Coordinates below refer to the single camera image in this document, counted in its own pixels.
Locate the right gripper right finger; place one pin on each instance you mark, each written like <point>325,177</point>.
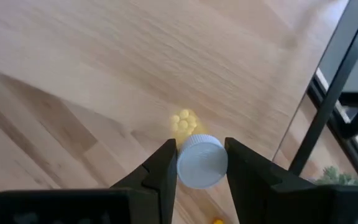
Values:
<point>259,199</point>

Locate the pale green pill bottle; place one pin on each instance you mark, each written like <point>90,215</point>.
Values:
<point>202,161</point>

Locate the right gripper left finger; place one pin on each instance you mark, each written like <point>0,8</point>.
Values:
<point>160,193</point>

